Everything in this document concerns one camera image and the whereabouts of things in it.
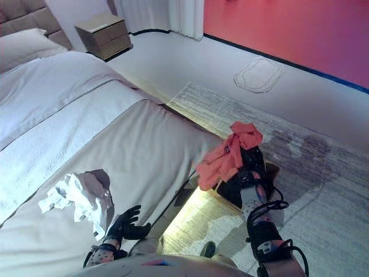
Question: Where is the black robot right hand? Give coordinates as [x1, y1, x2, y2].
[240, 146, 265, 174]

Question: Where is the white pleated curtain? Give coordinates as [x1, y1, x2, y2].
[115, 0, 205, 42]

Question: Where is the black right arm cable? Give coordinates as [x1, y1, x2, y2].
[246, 184, 310, 277]

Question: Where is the grey two-drawer nightstand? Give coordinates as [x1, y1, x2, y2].
[74, 14, 133, 62]

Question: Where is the grey striped rug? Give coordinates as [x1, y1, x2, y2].
[160, 81, 369, 277]

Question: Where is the silver robot torso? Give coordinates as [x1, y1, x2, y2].
[68, 253, 246, 277]

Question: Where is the white garment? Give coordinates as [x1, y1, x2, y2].
[37, 172, 116, 242]

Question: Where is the white duvet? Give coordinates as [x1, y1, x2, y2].
[0, 51, 146, 151]

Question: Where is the white pillow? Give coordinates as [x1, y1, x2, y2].
[0, 28, 69, 75]

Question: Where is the grey upholstered headboard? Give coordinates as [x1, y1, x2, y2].
[0, 0, 73, 73]

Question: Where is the red garment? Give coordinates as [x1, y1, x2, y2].
[195, 121, 264, 192]

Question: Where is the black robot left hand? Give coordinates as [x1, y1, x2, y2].
[105, 205, 152, 243]

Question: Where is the white textured bed blanket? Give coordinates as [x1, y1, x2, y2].
[0, 80, 163, 227]

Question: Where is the bed with beige cover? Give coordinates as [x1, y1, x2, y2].
[0, 28, 229, 277]

